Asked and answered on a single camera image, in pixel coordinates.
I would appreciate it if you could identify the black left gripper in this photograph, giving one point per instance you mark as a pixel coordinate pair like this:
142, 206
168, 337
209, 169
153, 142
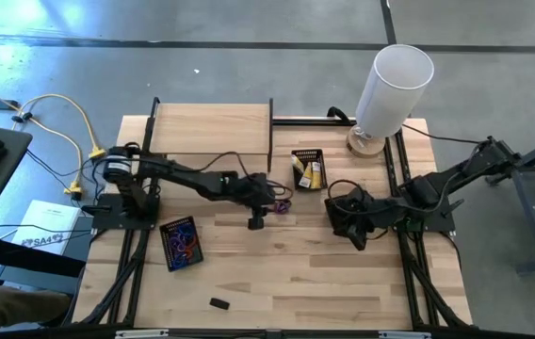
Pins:
258, 190

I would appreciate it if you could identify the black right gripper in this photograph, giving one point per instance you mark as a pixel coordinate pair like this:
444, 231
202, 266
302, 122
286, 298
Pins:
354, 209

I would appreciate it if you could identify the yellow green snack bag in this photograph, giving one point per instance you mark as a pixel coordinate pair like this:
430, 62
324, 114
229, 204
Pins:
297, 163

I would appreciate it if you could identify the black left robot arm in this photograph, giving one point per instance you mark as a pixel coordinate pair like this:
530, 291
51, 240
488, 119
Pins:
187, 176

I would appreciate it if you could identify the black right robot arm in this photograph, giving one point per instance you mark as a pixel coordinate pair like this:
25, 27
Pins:
437, 181

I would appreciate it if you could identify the wooden desk riser shelf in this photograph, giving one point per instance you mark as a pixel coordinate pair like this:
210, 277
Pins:
211, 127

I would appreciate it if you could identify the black side desk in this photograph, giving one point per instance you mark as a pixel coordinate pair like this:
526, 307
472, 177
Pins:
15, 146

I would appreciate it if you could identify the small black block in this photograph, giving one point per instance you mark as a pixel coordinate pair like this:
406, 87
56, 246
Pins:
219, 303

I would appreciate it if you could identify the white shade table lamp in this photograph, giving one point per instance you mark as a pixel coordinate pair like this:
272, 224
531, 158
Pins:
390, 103

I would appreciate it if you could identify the white cardboard box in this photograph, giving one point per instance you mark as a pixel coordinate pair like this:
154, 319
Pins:
46, 221

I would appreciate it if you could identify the person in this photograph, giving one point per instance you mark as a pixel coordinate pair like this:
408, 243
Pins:
13, 306

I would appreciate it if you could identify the silver aluminium bracket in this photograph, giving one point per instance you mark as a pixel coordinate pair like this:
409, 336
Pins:
142, 334
404, 335

